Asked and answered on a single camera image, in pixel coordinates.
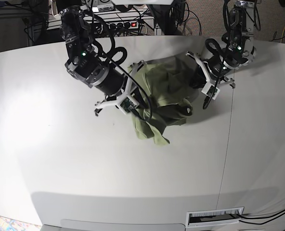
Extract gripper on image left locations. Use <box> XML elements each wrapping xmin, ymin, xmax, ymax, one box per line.
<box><xmin>94</xmin><ymin>66</ymin><xmax>125</xmax><ymax>96</ymax></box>

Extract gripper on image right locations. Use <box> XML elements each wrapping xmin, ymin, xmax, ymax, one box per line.
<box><xmin>189</xmin><ymin>56</ymin><xmax>228</xmax><ymax>89</ymax></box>

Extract green T-shirt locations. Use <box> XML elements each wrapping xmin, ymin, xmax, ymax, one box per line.
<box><xmin>132</xmin><ymin>56</ymin><xmax>199</xmax><ymax>146</ymax></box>

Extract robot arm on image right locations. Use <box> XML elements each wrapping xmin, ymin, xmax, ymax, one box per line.
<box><xmin>190</xmin><ymin>0</ymin><xmax>261</xmax><ymax>89</ymax></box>

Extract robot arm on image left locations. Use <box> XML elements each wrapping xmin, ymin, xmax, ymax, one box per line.
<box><xmin>60</xmin><ymin>5</ymin><xmax>128</xmax><ymax>96</ymax></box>

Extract white power strip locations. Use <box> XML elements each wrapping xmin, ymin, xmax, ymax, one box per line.
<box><xmin>87</xmin><ymin>20</ymin><xmax>154</xmax><ymax>37</ymax></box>

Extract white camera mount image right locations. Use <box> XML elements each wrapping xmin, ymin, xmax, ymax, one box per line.
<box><xmin>186</xmin><ymin>51</ymin><xmax>235</xmax><ymax>100</ymax></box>

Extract white camera mount image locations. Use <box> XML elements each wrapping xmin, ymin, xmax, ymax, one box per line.
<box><xmin>186</xmin><ymin>51</ymin><xmax>235</xmax><ymax>100</ymax></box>
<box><xmin>86</xmin><ymin>60</ymin><xmax>151</xmax><ymax>117</ymax></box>

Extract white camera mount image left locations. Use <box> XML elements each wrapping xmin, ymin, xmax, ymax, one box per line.
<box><xmin>86</xmin><ymin>60</ymin><xmax>151</xmax><ymax>117</ymax></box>

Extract table cable grommet slot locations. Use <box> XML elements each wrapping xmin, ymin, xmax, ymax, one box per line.
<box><xmin>185</xmin><ymin>207</ymin><xmax>244</xmax><ymax>228</ymax></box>

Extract black cables near grommet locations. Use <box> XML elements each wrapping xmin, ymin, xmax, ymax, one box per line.
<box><xmin>229</xmin><ymin>205</ymin><xmax>285</xmax><ymax>226</ymax></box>

